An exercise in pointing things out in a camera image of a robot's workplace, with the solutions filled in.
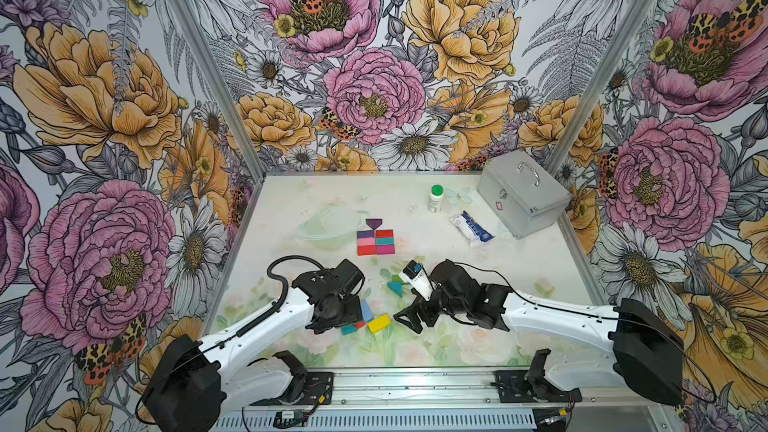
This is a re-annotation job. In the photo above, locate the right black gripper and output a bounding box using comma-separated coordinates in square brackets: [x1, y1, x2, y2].
[393, 287, 470, 335]

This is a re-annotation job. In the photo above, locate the teal triangle cluster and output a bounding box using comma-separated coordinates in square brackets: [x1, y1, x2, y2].
[341, 325, 358, 336]

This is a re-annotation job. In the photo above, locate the magenta rectangular block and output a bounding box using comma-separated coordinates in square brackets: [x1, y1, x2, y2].
[376, 244, 396, 255]

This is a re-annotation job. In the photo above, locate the pink rectangular block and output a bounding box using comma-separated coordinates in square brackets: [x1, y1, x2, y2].
[357, 237, 376, 247]

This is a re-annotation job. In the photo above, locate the purple triangular block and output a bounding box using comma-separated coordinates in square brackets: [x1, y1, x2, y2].
[366, 218, 383, 230]

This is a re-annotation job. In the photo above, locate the teal triangular block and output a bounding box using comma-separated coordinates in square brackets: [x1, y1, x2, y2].
[387, 281, 403, 297]

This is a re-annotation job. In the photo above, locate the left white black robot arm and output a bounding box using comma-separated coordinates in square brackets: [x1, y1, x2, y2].
[138, 255, 365, 431]

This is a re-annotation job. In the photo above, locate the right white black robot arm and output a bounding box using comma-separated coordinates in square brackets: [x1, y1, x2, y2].
[394, 260, 685, 406]

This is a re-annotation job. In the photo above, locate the light blue block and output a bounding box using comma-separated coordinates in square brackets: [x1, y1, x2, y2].
[361, 300, 374, 322]

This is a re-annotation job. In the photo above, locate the yellow block lower cluster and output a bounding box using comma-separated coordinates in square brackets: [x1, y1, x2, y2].
[367, 314, 391, 334]

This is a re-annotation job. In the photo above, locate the blue white plastic packet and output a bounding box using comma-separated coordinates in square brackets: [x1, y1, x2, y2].
[450, 211, 494, 247]

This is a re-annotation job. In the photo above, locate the white bottle green cap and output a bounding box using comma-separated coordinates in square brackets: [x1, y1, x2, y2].
[427, 184, 445, 213]

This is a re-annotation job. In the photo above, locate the small green circuit board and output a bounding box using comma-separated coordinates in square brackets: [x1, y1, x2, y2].
[273, 410, 303, 429]

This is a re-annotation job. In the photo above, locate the silver metal case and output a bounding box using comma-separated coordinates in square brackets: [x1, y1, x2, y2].
[477, 150, 572, 238]

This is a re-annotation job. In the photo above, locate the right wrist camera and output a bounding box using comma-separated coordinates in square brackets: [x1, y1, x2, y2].
[399, 260, 433, 301]

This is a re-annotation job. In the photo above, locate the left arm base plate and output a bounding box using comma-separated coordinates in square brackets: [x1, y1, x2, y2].
[256, 371, 335, 406]

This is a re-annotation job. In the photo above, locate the aluminium front rail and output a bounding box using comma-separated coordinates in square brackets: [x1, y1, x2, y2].
[152, 365, 673, 415]

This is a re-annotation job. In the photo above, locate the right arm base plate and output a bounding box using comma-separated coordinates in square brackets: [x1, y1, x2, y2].
[490, 369, 583, 404]

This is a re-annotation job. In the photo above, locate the right aluminium frame post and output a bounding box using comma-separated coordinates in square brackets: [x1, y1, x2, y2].
[546, 0, 657, 176]

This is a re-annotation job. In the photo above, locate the aluminium frame post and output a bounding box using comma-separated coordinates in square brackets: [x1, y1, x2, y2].
[166, 0, 266, 186]
[546, 0, 657, 176]

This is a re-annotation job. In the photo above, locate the left aluminium frame post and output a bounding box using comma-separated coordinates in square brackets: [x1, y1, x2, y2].
[166, 0, 266, 186]

